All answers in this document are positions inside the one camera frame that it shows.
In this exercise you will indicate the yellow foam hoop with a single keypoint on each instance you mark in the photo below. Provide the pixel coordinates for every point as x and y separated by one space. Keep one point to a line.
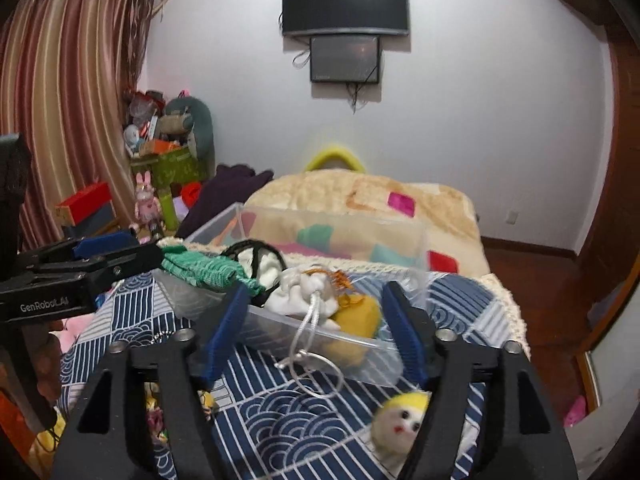
332 152

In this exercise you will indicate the grey box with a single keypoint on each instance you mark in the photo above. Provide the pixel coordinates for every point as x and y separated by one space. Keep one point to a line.
102 222

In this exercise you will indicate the wooden door frame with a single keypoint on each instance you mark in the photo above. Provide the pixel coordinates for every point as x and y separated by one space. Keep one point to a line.
620 160

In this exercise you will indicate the dark purple cloth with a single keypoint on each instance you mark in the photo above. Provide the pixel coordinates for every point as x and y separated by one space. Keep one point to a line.
225 192

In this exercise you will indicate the black wall television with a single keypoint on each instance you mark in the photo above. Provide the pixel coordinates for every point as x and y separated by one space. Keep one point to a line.
345 2

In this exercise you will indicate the white wall outlet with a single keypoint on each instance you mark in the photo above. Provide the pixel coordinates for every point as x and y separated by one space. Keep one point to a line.
511 217

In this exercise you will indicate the pile of small toys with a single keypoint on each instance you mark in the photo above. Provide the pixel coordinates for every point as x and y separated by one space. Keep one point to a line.
155 410

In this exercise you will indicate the red box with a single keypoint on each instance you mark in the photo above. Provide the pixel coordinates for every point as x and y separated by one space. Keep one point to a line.
82 202

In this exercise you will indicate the yellow-haired doll head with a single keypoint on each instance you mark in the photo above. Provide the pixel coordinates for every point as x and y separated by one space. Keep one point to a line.
400 425

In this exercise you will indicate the yellow plush toy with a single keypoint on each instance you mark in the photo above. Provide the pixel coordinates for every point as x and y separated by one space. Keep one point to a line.
357 319

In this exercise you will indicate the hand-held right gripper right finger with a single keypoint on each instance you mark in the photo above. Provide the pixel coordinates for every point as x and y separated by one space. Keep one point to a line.
406 332

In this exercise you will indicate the beige patchwork fleece blanket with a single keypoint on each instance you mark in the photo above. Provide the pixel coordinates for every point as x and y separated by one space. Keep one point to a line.
450 220

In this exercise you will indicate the clear plastic storage box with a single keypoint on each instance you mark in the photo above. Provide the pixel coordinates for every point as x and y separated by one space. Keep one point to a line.
320 347

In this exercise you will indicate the small black wall monitor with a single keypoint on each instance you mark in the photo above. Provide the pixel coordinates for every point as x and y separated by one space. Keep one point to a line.
345 57

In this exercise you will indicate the orange beaded charm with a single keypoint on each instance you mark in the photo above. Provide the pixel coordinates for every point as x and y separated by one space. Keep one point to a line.
342 282

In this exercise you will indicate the green knitted cloth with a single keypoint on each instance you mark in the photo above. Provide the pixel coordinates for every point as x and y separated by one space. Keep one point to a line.
200 267

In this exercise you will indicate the striped red beige curtain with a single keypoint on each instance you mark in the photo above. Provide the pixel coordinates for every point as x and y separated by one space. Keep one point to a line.
70 85

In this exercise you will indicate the teal-haired plush doll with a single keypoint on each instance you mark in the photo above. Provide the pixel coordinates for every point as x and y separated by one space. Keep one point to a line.
192 120

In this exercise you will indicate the yellow cloth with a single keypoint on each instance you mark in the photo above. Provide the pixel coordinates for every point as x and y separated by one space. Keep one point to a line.
47 440

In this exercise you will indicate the blue wave-patterned blanket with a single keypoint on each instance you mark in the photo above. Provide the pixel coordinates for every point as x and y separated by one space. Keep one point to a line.
280 420

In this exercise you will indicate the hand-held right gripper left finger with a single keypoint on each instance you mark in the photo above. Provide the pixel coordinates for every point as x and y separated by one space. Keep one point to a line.
226 332

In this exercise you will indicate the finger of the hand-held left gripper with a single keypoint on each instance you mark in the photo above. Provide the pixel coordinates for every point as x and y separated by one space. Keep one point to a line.
107 242
125 262

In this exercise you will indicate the pink bunny toy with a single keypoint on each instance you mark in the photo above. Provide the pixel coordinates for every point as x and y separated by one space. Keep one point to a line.
147 205

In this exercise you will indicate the pink cloth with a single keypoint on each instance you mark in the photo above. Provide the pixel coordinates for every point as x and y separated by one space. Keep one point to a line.
576 412

